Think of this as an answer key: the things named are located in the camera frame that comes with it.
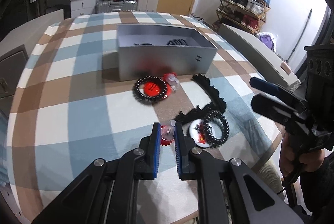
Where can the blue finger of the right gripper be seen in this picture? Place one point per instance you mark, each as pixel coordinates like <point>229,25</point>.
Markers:
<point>264,86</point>
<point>271,109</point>

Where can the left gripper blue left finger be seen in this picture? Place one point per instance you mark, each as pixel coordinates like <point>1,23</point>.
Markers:
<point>148,164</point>

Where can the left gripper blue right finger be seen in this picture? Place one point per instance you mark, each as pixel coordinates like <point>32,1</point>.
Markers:
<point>186,161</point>

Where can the red round badge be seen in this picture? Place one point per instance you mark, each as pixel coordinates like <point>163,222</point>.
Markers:
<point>152,89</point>

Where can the person's right hand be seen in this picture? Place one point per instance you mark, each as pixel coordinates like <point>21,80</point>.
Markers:
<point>311,161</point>

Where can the white round badge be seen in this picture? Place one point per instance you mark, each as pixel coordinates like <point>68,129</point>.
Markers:
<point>197,134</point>

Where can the red clear small clip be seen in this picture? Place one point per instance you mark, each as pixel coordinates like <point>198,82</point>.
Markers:
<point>172,80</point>

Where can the wooden shoe rack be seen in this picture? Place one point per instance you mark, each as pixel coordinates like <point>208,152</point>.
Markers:
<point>247,15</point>

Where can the plaid bed cover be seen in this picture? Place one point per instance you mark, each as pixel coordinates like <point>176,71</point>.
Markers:
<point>70,108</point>

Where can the silver cardboard box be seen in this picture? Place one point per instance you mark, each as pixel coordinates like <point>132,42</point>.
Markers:
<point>155,50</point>

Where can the silver suitcase lying flat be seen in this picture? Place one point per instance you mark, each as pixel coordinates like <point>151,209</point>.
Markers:
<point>112,6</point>

